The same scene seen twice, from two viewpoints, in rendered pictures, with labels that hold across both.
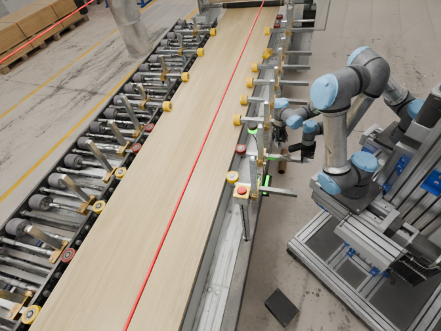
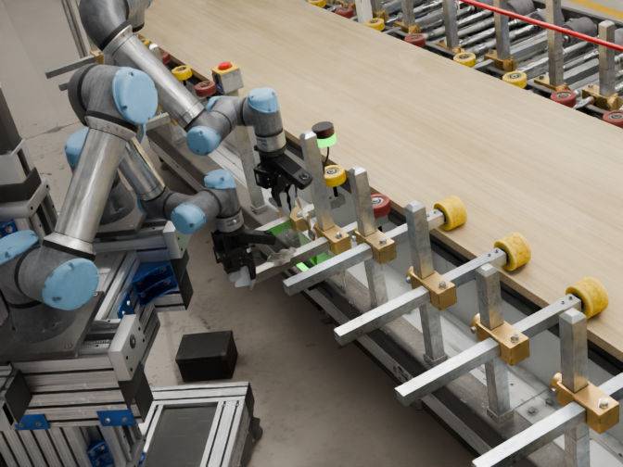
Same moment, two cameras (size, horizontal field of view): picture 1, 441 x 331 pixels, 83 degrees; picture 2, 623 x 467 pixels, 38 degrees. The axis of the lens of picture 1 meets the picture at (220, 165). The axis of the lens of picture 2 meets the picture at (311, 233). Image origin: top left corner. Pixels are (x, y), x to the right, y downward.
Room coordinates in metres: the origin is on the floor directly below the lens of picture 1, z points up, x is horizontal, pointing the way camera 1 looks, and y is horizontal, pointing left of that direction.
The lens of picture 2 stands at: (2.55, -1.93, 2.21)
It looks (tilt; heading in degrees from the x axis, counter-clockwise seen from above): 32 degrees down; 133
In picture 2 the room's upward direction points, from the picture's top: 12 degrees counter-clockwise
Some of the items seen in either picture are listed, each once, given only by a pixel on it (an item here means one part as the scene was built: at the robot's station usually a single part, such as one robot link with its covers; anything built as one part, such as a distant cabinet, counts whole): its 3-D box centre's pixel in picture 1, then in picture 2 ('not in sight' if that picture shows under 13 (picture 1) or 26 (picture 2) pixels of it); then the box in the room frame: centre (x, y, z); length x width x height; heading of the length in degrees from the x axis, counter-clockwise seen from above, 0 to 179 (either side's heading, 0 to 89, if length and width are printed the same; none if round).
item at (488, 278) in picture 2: (275, 92); (494, 356); (1.78, -0.59, 0.88); 0.03 x 0.03 x 0.48; 66
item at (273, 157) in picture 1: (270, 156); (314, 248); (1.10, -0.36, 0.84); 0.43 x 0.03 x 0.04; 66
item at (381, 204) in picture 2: (241, 152); (377, 216); (1.19, -0.16, 0.85); 0.08 x 0.08 x 0.11
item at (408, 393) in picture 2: (277, 82); (498, 343); (1.81, -0.63, 0.95); 0.50 x 0.04 x 0.04; 66
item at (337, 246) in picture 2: (260, 157); (332, 236); (1.12, -0.29, 0.85); 0.13 x 0.06 x 0.05; 156
